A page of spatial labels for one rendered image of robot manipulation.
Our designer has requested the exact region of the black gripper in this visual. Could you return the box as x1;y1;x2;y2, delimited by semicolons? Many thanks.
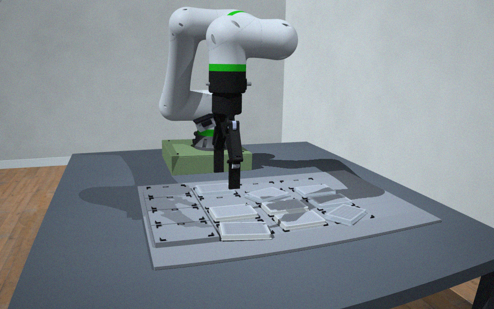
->
212;93;243;190

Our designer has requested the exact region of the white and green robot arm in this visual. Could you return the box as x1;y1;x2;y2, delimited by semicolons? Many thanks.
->
159;7;298;151

